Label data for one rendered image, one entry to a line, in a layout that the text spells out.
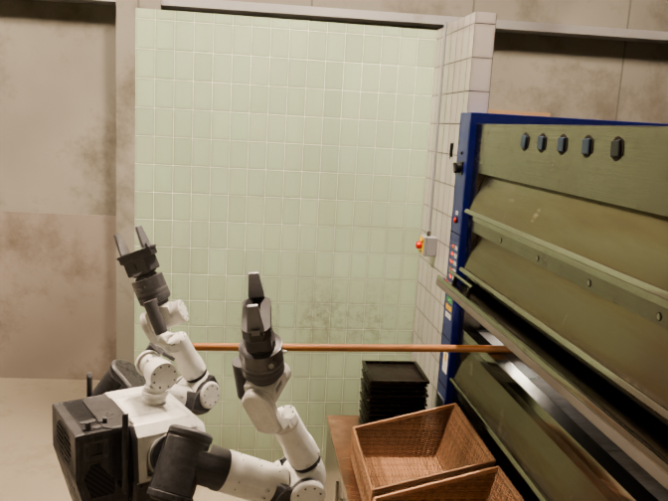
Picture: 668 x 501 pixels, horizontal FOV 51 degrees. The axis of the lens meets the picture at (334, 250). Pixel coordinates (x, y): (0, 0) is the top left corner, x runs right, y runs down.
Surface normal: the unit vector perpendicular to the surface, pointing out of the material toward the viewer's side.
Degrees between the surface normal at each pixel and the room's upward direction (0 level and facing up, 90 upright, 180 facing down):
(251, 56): 90
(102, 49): 90
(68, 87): 90
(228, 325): 90
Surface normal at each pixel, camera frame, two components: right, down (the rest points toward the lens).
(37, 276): 0.07, 0.18
